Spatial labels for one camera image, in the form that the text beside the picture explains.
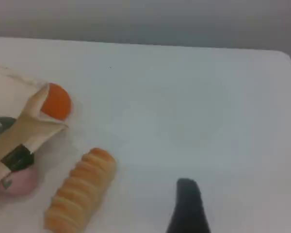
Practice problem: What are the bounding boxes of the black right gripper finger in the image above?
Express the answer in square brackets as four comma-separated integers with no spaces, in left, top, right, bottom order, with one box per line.
[165,178,212,233]

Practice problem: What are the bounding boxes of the beige canvas handbag green handles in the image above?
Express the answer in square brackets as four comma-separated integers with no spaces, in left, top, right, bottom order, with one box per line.
[0,63,69,195]

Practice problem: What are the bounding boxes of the long golden bread roll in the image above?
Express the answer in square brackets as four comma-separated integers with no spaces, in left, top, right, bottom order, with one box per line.
[43,147,117,233]

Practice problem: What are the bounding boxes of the orange persimmon toy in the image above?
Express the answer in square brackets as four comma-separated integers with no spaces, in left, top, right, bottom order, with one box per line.
[40,83,72,120]

